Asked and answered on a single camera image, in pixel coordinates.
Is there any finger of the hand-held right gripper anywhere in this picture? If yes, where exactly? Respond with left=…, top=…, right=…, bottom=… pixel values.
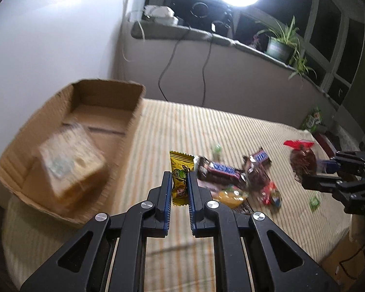
left=318, top=150, right=365, bottom=178
left=301, top=173, right=365, bottom=202

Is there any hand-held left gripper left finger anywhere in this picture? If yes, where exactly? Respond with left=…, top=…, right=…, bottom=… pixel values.
left=20, top=171, right=174, bottom=292

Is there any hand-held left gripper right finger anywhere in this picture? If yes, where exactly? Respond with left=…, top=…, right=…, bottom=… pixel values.
left=187, top=172, right=341, bottom=292

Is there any dark snack bag red top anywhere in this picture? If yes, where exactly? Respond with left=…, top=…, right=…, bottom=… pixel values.
left=283, top=140, right=318, bottom=183

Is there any orange snack packet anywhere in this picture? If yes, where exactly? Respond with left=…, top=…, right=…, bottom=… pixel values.
left=211, top=185, right=249, bottom=210

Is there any yellow candy packet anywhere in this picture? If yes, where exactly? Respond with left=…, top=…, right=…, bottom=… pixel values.
left=169, top=150, right=196, bottom=207

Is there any large brown chocolate bar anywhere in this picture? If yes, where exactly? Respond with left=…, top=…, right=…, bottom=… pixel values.
left=198, top=156, right=247, bottom=191

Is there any red snack packet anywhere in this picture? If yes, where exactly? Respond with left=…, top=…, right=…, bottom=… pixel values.
left=260, top=181, right=283, bottom=209

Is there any small brown chocolate bar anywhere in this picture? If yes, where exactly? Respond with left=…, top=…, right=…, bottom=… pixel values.
left=243, top=147, right=273, bottom=189

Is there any brown cardboard box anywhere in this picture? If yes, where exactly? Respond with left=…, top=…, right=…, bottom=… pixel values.
left=0, top=79, right=146, bottom=228

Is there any dark red pouch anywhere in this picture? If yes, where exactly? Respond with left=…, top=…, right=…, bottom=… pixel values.
left=313, top=131, right=338, bottom=159

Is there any green snack bag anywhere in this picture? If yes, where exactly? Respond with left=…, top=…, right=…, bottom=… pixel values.
left=301, top=107, right=323, bottom=133

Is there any brown cardboard piece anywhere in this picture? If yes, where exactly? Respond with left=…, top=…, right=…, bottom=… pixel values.
left=319, top=234, right=362, bottom=280

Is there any striped bed sheet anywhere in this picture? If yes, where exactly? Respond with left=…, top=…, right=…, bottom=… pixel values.
left=1, top=97, right=362, bottom=292

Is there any wrapped bread loaf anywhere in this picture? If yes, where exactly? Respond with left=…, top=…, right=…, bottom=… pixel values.
left=32, top=123, right=110, bottom=215

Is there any potted spider plant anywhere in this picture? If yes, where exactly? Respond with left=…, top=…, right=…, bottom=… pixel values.
left=255, top=15, right=317, bottom=81

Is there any black light stand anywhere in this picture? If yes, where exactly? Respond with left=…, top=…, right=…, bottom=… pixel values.
left=223, top=6, right=234, bottom=35

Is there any white device on ledge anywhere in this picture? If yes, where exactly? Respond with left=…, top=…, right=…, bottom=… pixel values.
left=144, top=5, right=179, bottom=25

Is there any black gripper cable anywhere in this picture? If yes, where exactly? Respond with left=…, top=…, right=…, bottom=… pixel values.
left=339, top=243, right=365, bottom=277

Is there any black power cable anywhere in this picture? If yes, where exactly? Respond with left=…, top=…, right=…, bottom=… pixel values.
left=157, top=27, right=192, bottom=101
left=201, top=33, right=215, bottom=106

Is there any grey window frame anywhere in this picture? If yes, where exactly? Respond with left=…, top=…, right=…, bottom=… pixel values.
left=304, top=0, right=365, bottom=107

